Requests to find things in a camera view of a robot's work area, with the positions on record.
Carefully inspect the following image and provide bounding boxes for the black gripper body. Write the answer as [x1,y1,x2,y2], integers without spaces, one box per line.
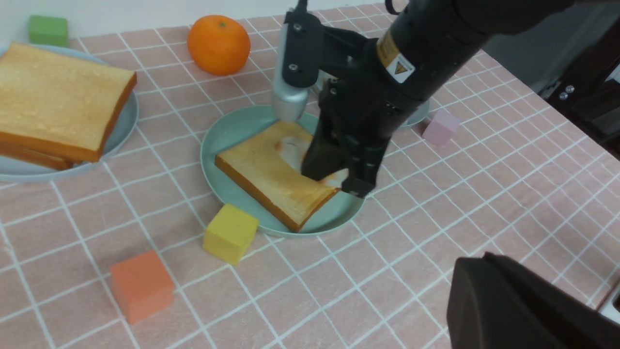
[315,38,417,160]

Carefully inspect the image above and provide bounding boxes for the black own left gripper finger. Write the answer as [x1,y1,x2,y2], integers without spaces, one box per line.
[447,252,620,349]

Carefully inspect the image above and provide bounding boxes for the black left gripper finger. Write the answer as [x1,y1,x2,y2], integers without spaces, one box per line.
[301,124,346,181]
[341,141,389,198]

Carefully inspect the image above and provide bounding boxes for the fried egg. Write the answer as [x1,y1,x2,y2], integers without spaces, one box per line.
[274,136,348,189]

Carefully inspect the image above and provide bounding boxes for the toast slice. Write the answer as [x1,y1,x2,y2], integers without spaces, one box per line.
[215,121,341,233]
[0,42,138,163]
[0,144,74,171]

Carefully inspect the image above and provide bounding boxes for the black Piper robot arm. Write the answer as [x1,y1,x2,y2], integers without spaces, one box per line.
[286,0,619,349]

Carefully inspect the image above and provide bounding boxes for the teal green centre plate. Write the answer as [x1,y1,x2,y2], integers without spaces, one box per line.
[200,105,365,238]

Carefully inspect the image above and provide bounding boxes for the grey blue egg plate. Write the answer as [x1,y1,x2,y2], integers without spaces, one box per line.
[401,100,431,128]

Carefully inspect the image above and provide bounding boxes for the pink foam cube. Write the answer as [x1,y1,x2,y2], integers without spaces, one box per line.
[421,109,462,148]

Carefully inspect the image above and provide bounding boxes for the yellow foam cube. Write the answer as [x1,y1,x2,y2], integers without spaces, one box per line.
[203,204,259,265]

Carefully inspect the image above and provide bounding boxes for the orange tangerine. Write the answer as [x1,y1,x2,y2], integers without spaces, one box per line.
[186,15,251,76]

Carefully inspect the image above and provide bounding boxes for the pink checked tablecloth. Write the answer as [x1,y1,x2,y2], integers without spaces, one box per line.
[0,16,619,349]

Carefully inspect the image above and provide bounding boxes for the dark furniture at right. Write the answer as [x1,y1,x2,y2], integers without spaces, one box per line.
[484,0,620,160]

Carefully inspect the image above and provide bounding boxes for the orange foam cube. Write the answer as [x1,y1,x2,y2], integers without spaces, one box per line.
[110,250,174,325]

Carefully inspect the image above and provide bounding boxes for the green foam cube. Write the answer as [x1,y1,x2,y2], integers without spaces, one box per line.
[28,15,69,47]

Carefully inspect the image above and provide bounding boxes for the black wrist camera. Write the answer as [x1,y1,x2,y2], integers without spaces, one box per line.
[272,0,327,122]

